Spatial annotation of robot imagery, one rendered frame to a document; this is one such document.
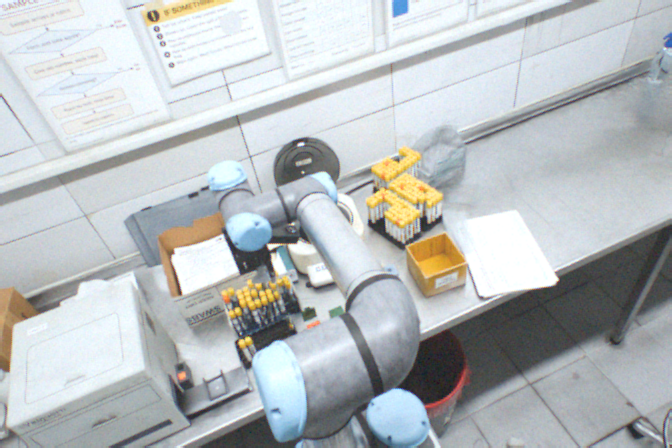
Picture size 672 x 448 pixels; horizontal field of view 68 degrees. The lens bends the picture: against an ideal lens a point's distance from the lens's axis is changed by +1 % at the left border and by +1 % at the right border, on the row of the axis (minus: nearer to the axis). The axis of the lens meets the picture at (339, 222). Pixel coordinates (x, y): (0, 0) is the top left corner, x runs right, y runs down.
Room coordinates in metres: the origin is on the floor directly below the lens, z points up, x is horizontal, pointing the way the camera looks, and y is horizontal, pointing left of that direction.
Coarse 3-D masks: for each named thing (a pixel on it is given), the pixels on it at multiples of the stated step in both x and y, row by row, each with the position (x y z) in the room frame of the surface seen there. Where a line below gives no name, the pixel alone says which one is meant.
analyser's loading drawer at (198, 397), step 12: (228, 372) 0.69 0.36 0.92; (240, 372) 0.68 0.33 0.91; (204, 384) 0.65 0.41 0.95; (216, 384) 0.66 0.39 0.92; (228, 384) 0.65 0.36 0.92; (240, 384) 0.65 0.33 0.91; (180, 396) 0.64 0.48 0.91; (192, 396) 0.64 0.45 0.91; (204, 396) 0.63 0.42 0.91; (216, 396) 0.62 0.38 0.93; (228, 396) 0.62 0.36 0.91; (180, 408) 0.61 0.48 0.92; (192, 408) 0.61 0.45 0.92
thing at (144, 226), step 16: (208, 192) 1.24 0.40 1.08; (144, 208) 1.20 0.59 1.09; (160, 208) 1.21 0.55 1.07; (176, 208) 1.22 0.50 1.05; (192, 208) 1.22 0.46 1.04; (208, 208) 1.23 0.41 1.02; (128, 224) 1.19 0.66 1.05; (144, 224) 1.19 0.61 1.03; (160, 224) 1.20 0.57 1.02; (176, 224) 1.21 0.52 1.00; (192, 224) 1.21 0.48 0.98; (144, 240) 1.18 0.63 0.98; (144, 256) 1.16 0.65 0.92; (160, 256) 1.17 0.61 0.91
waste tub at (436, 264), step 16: (432, 240) 0.97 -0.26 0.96; (448, 240) 0.96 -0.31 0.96; (416, 256) 0.96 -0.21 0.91; (432, 256) 0.97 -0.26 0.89; (448, 256) 0.96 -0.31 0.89; (416, 272) 0.89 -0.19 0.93; (432, 272) 0.92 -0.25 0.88; (448, 272) 0.85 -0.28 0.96; (464, 272) 0.86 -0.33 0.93; (432, 288) 0.84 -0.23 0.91; (448, 288) 0.85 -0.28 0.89
